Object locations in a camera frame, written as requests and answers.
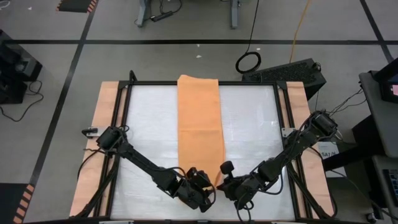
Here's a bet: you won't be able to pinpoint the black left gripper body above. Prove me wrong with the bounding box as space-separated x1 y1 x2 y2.
175 167 217 214

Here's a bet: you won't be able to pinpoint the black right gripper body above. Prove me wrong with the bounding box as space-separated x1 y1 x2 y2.
219 161 259 211

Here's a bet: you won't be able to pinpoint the orange towel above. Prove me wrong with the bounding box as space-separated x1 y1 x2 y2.
176 74 226 187

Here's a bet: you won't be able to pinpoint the white paper sheet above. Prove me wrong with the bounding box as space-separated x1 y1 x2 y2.
317 141 347 179

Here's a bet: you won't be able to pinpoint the black desk base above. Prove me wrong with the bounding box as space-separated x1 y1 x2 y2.
322 114 386 172

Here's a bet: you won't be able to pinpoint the black computer tower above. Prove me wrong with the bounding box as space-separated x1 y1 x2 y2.
241 58 327 101

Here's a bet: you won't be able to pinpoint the black caster wheel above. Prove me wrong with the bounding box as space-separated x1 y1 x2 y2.
366 212 384 223

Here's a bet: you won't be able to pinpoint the black laptop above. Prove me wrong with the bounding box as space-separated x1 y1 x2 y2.
382 169 398 206

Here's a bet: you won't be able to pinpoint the grey desk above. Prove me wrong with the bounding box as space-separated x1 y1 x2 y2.
359 70 398 159

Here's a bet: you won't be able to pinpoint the grey desk leg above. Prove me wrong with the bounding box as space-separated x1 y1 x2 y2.
229 0 241 30
135 0 153 28

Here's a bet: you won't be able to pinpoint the black power strip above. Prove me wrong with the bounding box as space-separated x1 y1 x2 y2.
150 11 174 22

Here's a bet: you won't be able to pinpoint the black monitor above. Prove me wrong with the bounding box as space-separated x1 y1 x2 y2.
374 58 398 103

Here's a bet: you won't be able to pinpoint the black orange striped mat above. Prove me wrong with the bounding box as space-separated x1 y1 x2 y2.
0 182 35 224
57 0 100 14

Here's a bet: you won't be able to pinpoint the black equipment stack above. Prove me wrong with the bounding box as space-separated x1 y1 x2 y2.
0 29 44 105

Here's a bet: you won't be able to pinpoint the black cable bundle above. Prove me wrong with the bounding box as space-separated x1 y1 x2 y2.
284 149 338 220
73 144 121 218

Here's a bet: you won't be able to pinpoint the black metal table frame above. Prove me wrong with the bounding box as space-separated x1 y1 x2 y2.
93 70 312 224

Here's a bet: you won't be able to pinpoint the curved black arm cable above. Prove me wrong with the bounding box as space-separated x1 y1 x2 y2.
76 145 105 180

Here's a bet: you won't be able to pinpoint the black coiled floor cable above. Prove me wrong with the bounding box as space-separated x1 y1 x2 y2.
235 0 262 75

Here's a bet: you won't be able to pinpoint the thin black desk cables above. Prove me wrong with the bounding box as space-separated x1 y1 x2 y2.
328 88 368 116

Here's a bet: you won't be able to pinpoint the yellow floor cable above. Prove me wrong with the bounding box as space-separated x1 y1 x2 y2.
289 0 312 63

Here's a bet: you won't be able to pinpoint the thin black floor cable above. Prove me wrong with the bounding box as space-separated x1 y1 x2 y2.
0 80 44 123

